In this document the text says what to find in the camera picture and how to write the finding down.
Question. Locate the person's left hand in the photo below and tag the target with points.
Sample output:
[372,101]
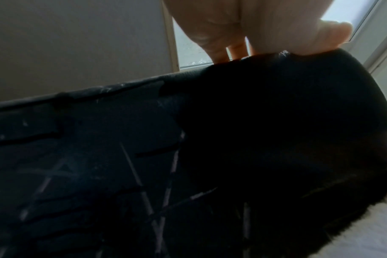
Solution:
[260,25]

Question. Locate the black office chair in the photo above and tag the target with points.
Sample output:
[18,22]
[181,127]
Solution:
[180,151]

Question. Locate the pink cleaning cloth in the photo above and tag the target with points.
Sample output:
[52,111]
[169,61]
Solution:
[372,231]

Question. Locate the white framed window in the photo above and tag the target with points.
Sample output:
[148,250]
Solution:
[193,55]

